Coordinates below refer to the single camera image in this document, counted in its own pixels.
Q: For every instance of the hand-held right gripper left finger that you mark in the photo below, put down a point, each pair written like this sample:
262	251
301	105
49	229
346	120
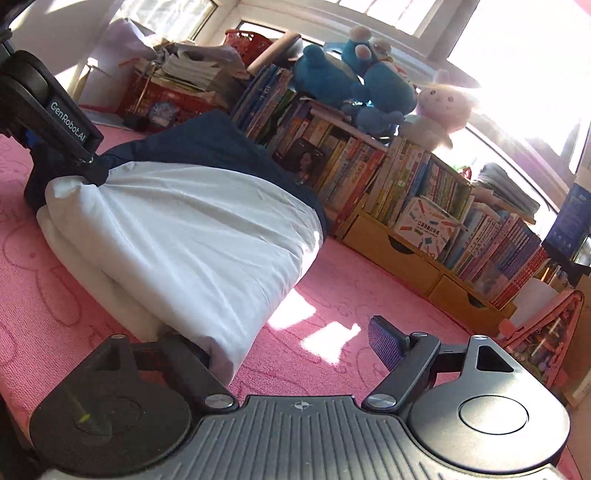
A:
184	364

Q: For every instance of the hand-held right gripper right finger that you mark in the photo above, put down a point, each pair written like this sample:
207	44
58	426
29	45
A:
388	341

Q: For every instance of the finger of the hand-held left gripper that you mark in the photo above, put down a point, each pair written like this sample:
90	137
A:
31	139

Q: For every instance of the navy and white jacket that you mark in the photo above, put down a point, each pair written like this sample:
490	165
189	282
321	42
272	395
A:
184	230

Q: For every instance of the pale blue booklet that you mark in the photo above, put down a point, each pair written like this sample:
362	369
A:
99	115

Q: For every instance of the pink rabbit print blanket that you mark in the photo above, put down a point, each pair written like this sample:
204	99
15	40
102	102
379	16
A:
346	295

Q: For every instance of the white paper bag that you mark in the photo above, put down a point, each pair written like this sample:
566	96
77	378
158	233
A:
120	55

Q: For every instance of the wooden drawer organizer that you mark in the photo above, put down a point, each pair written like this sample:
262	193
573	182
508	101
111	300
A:
397	249

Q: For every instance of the small black cube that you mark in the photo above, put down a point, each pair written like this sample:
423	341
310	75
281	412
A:
136	122

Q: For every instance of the white box with colourful print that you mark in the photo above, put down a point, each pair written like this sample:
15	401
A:
427	226

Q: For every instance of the row of slim paperback books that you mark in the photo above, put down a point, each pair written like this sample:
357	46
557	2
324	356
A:
489	249

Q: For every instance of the white paper sheet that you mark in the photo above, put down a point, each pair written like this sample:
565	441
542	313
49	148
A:
533	300

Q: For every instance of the pink triangular bag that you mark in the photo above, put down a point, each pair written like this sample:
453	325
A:
540	346

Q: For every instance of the stack of paper workbooks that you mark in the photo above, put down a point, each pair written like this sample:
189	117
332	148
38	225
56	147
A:
198	69

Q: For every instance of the small red ornament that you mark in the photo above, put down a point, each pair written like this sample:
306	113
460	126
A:
465	172

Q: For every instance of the stack of thin booklets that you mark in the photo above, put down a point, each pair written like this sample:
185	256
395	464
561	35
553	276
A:
505	191

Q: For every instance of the red plastic basket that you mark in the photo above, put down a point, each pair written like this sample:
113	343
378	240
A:
249	46

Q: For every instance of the dark blue poster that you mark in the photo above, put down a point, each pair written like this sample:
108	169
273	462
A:
568	221

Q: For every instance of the row of large books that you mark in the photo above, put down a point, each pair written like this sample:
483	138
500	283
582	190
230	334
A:
277	106

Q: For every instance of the pink and white plush toy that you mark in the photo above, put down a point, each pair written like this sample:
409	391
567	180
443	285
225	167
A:
438	106

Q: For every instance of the blue cat plush toy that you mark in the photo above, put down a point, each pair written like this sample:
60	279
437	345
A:
388	87

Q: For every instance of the white framed window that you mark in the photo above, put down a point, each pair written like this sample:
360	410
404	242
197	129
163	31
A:
508	55

